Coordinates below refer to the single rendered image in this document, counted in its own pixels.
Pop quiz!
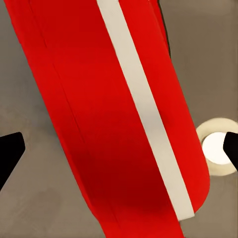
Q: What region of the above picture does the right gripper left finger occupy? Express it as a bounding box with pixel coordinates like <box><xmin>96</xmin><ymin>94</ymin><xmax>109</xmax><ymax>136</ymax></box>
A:
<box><xmin>0</xmin><ymin>132</ymin><xmax>25</xmax><ymax>191</ymax></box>

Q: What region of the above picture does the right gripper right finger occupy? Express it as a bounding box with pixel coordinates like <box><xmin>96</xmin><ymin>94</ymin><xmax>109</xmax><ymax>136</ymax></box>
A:
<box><xmin>223</xmin><ymin>131</ymin><xmax>238</xmax><ymax>171</ymax></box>

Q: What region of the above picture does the radio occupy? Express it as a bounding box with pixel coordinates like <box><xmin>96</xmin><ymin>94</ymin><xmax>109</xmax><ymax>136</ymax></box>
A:
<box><xmin>4</xmin><ymin>0</ymin><xmax>210</xmax><ymax>238</ymax></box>

